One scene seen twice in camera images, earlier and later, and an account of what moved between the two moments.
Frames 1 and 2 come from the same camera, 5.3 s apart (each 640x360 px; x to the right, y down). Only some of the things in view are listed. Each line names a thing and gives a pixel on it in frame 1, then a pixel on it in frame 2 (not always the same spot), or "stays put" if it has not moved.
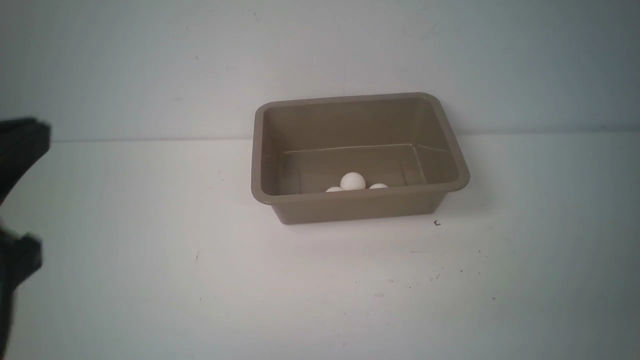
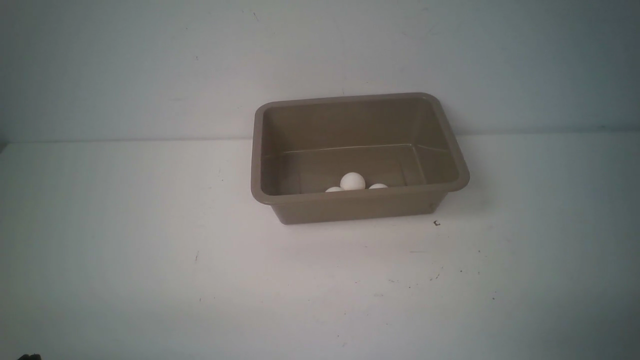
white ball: [378, 185] stays put
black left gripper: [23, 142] -> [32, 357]
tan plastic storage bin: [300, 148] stays put
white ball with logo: [352, 181] stays put
